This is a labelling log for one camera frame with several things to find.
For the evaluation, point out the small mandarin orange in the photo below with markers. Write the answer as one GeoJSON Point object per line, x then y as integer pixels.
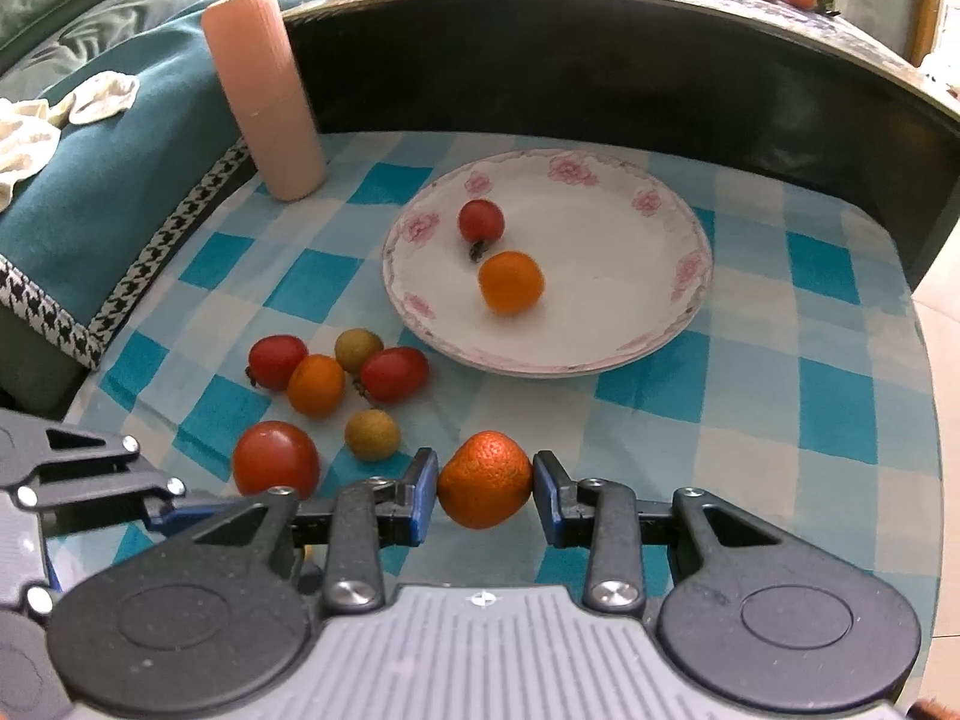
{"type": "Point", "coordinates": [316, 385]}
{"type": "Point", "coordinates": [511, 283]}

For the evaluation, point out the pink ribbed tumbler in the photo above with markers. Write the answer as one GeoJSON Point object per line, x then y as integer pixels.
{"type": "Point", "coordinates": [262, 90]}

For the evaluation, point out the wooden door frame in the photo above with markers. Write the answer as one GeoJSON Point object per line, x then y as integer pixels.
{"type": "Point", "coordinates": [926, 15]}

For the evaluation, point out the large red tomato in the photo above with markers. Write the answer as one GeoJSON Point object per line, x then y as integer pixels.
{"type": "Point", "coordinates": [275, 459]}

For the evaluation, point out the black curved table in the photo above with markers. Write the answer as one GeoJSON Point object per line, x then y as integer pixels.
{"type": "Point", "coordinates": [600, 75]}

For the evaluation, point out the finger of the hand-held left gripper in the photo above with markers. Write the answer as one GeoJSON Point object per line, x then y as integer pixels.
{"type": "Point", "coordinates": [176, 517]}

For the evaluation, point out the large bumpy mandarin orange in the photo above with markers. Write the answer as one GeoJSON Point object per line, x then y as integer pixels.
{"type": "Point", "coordinates": [484, 480]}

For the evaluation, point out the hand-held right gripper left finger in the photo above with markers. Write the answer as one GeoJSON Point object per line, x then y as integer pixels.
{"type": "Point", "coordinates": [421, 499]}

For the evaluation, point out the blue white checked tablecloth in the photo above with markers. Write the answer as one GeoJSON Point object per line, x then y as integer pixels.
{"type": "Point", "coordinates": [750, 405]}

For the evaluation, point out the white crumpled cloth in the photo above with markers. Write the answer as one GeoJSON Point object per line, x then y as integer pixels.
{"type": "Point", "coordinates": [30, 135]}

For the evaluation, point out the teal blanket with houndstooth trim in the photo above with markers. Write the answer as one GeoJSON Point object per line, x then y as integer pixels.
{"type": "Point", "coordinates": [135, 187]}

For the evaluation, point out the red cherry tomato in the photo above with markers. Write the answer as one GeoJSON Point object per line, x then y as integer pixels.
{"type": "Point", "coordinates": [277, 362]}
{"type": "Point", "coordinates": [394, 373]}

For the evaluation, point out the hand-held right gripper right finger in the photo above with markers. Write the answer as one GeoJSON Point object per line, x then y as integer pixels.
{"type": "Point", "coordinates": [546, 499]}

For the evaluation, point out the cherry tomato with long stem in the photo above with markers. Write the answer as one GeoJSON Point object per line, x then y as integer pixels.
{"type": "Point", "coordinates": [481, 219]}

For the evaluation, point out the tan longan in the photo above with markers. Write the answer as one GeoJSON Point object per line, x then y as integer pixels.
{"type": "Point", "coordinates": [358, 349]}
{"type": "Point", "coordinates": [372, 434]}

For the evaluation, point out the white floral rim plate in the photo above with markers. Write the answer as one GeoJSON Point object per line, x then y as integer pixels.
{"type": "Point", "coordinates": [600, 292]}

